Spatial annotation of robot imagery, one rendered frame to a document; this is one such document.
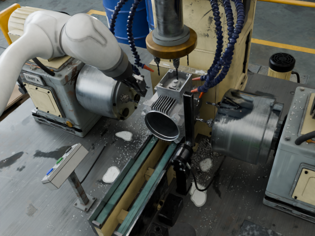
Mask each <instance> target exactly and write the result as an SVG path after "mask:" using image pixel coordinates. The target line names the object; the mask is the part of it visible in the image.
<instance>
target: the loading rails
mask: <svg viewBox="0 0 315 236"><path fill-rule="evenodd" d="M194 127H195V138H196V136H197V134H198V121H196V120H194ZM153 137H154V138H153ZM153 139H155V140H153ZM181 143H186V139H185V136H184V137H183V138H182V140H181V141H180V142H179V143H177V144H176V143H174V141H173V142H172V143H171V142H170V143H169V142H168V143H167V141H166V142H165V141H164V142H163V140H162V141H161V140H159V139H157V138H156V137H155V136H154V135H153V134H152V135H149V136H148V137H147V139H146V140H145V142H144V143H143V144H142V146H141V147H140V149H139V150H138V152H137V153H136V155H135V156H134V158H132V157H130V159H129V160H128V162H127V163H126V164H125V166H124V167H123V169H122V170H121V172H120V173H119V174H118V176H117V177H116V179H115V180H114V181H113V183H112V184H111V186H110V187H109V189H108V190H107V191H106V193H105V194H104V196H103V197H102V199H101V200H100V201H99V203H98V204H97V206H96V207H95V208H94V210H93V211H92V213H91V214H90V216H89V217H88V219H87V220H88V222H89V224H90V226H91V228H92V229H93V231H94V233H95V235H96V236H111V235H112V233H113V232H114V230H115V229H116V227H117V225H118V224H119V223H120V224H121V225H120V227H119V228H118V230H117V231H115V232H114V235H115V236H144V234H145V232H146V230H147V228H148V226H149V225H150V223H151V221H152V219H153V217H154V216H155V214H156V212H157V210H160V208H161V206H162V204H163V202H164V200H163V199H164V198H165V196H166V194H167V192H168V190H169V184H170V183H171V181H172V179H173V177H174V178H176V173H175V171H174V170H173V167H172V165H171V164H170V159H171V157H172V156H173V155H174V154H175V152H176V150H177V147H178V145H179V144H181ZM172 144H173V146H172ZM167 145H170V146H169V148H168V149H167V151H166V152H165V154H164V156H163V157H162V159H161V160H160V162H159V164H158V165H157V167H156V168H155V169H153V168H154V166H155V164H156V163H157V161H158V160H159V158H160V156H161V155H162V153H163V152H164V150H165V148H166V147H167ZM173 148H174V149H173ZM146 180H147V181H148V182H147V183H146V185H145V186H144V188H143V190H142V191H141V193H140V194H139V196H138V198H137V199H136V201H135V203H134V204H133V206H132V207H131V209H130V211H129V212H128V211H127V209H128V208H129V206H130V204H131V203H132V201H133V200H134V198H135V196H136V195H137V193H138V192H139V190H140V188H141V187H142V185H143V184H144V182H145V181H146Z"/></svg>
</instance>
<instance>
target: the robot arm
mask: <svg viewBox="0 0 315 236"><path fill-rule="evenodd" d="M23 32H24V34H23V35H22V36H21V37H20V38H19V39H17V40H16V41H14V42H13V43H12V44H11V45H10V46H9V47H8V48H7V49H6V50H5V51H4V52H3V53H2V54H1V56H0V116H1V115H2V113H3V111H4V110H5V108H6V106H7V104H8V102H9V99H10V97H11V94H12V92H13V89H14V87H15V84H16V82H17V79H18V77H19V74H20V72H21V69H22V67H23V66H24V64H25V63H26V62H28V61H29V60H31V59H33V58H36V57H40V58H42V59H50V58H55V57H61V56H64V55H69V56H71V57H73V58H76V59H78V60H80V61H82V62H83V63H85V64H87V65H91V66H93V67H96V68H97V69H98V70H99V71H101V72H102V73H103V74H104V75H106V76H108V77H111V78H113V79H114V80H116V81H120V82H121V83H123V84H124V85H126V86H127V87H129V86H130V87H131V88H132V89H134V90H135V91H136V92H137V93H138V94H139V95H140V96H142V97H145V95H146V93H147V89H146V88H145V87H146V82H145V80H144V75H139V76H138V75H136V73H135V72H134V71H133V70H132V65H131V63H130V61H129V60H128V56H127V54H126V53H125V52H124V51H123V50H122V48H121V47H120V46H119V44H118V41H117V39H116V38H115V36H114V35H113V34H112V32H111V31H110V30H109V29H108V28H107V27H106V26H105V25H104V24H103V23H102V22H101V21H100V20H98V19H97V18H95V17H93V16H91V15H89V14H85V13H79V14H75V15H73V16H70V15H67V14H64V13H60V12H56V11H51V10H39V11H35V12H33V13H31V14H29V15H28V16H27V18H26V19H25V22H24V30H23Z"/></svg>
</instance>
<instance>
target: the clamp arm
mask: <svg viewBox="0 0 315 236"><path fill-rule="evenodd" d="M183 106H184V123H185V139H186V143H189V145H191V147H192V148H193V147H194V145H195V127H194V93H191V92H187V91H185V92H184V94H183Z"/></svg>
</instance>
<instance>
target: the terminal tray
mask: <svg viewBox="0 0 315 236"><path fill-rule="evenodd" d="M176 74H177V73H176V70H173V69H169V70H168V72H167V73H166V74H165V76H164V77H163V78H162V79H161V81H160V82H159V83H158V85H157V86H156V87H157V95H158V97H159V96H160V95H161V96H162V95H163V96H167V97H168V96H169V98H170V97H171V99H172V97H173V100H174V99H175V101H176V100H177V102H178V104H180V105H181V104H182V103H183V94H184V92H185V91H187V92H190V91H191V88H192V74H190V73H186V72H182V71H178V80H177V76H176ZM184 82H185V83H184ZM166 87H167V88H166Z"/></svg>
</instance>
